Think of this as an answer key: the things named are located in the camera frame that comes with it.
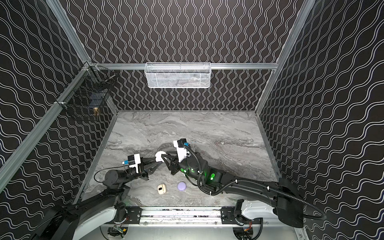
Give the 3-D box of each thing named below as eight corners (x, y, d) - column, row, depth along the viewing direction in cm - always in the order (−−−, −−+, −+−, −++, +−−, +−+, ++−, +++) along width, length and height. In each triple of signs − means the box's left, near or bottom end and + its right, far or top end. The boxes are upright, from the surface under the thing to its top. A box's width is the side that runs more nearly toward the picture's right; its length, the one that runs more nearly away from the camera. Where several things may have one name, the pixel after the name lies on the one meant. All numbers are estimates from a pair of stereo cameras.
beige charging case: (157, 194, 83) (156, 193, 81) (158, 185, 86) (158, 183, 85) (165, 194, 83) (165, 192, 81) (166, 185, 86) (166, 183, 85)
